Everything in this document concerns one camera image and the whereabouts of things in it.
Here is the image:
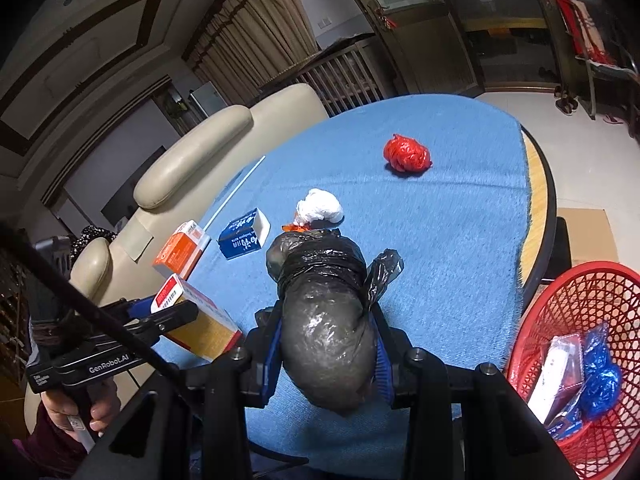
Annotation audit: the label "flat cardboard box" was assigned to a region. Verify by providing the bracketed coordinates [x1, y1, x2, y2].
[555, 207, 621, 266]

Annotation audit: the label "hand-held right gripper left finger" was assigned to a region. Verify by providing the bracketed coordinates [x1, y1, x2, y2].
[100, 305, 286, 480]

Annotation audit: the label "black floral cloth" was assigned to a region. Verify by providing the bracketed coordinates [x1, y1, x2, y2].
[70, 225, 116, 261]

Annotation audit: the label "cream leather sofa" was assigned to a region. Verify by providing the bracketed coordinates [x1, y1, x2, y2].
[22, 82, 331, 411]

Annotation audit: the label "orange white box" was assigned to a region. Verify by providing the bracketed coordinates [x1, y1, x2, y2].
[152, 220, 212, 281]

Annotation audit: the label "round table, blue cloth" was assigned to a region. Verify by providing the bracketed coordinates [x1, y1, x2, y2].
[150, 92, 533, 466]

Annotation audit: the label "black cable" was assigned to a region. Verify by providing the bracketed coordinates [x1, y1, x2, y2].
[0, 220, 183, 383]

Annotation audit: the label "wooden crib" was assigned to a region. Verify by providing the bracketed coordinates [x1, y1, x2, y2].
[260, 35, 386, 118]

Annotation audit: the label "black television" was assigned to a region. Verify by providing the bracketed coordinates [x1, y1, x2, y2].
[100, 146, 167, 223]

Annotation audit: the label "pair of dark slippers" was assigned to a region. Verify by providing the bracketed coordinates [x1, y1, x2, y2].
[554, 85, 581, 117]

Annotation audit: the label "person's left hand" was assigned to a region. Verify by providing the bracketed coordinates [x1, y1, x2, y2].
[40, 382, 121, 441]

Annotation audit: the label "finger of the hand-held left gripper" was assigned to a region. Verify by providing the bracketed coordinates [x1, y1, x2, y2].
[125, 297, 163, 318]
[127, 301, 201, 342]

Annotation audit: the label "thin white stick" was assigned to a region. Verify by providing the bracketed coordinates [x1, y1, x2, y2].
[204, 156, 266, 228]

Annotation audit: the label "red plastic bag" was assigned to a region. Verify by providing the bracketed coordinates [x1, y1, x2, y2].
[383, 133, 433, 175]

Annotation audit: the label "blue plastic bag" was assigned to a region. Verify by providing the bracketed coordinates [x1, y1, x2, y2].
[580, 322, 623, 421]

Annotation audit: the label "red white garment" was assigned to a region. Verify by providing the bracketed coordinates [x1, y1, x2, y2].
[556, 0, 618, 67]

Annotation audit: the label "red plastic basket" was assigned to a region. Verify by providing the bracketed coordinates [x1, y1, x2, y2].
[505, 261, 640, 480]

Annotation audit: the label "metal chair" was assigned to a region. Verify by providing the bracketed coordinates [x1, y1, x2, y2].
[555, 0, 640, 121]

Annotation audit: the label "white standing air conditioner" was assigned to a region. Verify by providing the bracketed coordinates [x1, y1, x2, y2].
[189, 82, 223, 121]

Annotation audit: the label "person's left forearm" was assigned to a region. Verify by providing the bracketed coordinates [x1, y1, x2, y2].
[0, 420, 86, 480]

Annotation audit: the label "white plastic bag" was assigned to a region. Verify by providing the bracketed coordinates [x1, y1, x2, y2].
[295, 188, 345, 226]

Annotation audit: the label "red door ornament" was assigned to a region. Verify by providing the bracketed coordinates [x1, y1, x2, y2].
[372, 2, 398, 28]

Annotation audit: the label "black plastic bag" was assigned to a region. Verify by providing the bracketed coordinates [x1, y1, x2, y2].
[266, 229, 405, 416]

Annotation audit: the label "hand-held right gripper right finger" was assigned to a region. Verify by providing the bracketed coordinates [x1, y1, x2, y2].
[370, 305, 571, 480]

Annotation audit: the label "dark display shelf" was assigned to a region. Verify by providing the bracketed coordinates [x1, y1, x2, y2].
[162, 85, 193, 133]

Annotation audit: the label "blue toothpaste box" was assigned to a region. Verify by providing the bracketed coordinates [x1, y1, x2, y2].
[217, 208, 272, 261]

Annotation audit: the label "blue white packet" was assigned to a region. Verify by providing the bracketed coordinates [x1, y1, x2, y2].
[545, 415, 586, 441]

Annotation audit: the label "beige curtains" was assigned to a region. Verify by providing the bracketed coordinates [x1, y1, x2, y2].
[182, 0, 326, 93]

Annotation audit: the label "red white medicine box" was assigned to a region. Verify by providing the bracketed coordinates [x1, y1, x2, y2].
[150, 274, 243, 363]

